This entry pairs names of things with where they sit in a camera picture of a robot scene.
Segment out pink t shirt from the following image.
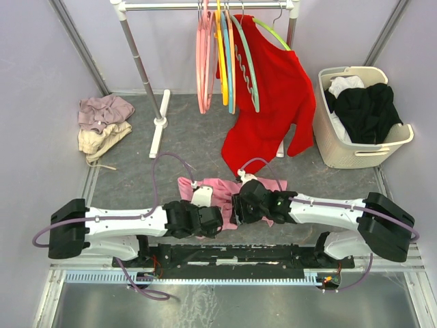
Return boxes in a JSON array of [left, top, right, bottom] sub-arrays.
[[178, 177, 287, 230]]

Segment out teal wavy hanger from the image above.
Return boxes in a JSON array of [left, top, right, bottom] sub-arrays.
[[229, 15, 260, 113]]

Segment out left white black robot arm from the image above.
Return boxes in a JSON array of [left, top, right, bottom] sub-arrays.
[[48, 199, 223, 267]]

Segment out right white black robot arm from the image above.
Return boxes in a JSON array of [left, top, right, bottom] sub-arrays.
[[231, 180, 418, 267]]

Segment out red t shirt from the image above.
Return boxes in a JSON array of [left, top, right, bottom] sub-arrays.
[[221, 14, 316, 174]]

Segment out yellow hanger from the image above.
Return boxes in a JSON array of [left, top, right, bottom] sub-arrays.
[[214, 0, 229, 105]]

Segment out lime green hanger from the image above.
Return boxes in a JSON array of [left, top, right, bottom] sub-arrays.
[[253, 1, 291, 51]]

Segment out pink hanger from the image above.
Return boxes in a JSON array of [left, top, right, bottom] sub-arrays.
[[195, 1, 208, 114], [201, 1, 216, 113]]

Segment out light blue hanger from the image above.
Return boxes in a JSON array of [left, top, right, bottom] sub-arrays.
[[221, 10, 236, 114]]

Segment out cream laundry basket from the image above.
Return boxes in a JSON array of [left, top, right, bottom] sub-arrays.
[[313, 66, 414, 169]]

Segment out white metal clothes rack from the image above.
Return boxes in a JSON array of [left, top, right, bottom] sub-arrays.
[[111, 1, 300, 159]]

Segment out beige crumpled garment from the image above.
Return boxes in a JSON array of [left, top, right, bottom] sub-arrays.
[[78, 122, 132, 171]]

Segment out mauve crumpled garment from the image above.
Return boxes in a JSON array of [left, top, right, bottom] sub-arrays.
[[78, 94, 135, 134]]

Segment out black garment in basket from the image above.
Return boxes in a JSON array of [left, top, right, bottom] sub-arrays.
[[324, 83, 402, 144]]

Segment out white garment in basket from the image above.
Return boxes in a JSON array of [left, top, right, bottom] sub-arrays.
[[327, 76, 364, 142]]

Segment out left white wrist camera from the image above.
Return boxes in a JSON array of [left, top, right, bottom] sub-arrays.
[[191, 184, 213, 207]]

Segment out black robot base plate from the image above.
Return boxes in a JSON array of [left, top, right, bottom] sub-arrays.
[[123, 244, 355, 279]]

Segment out light blue cable duct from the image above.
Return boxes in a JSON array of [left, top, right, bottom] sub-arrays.
[[64, 269, 342, 285]]

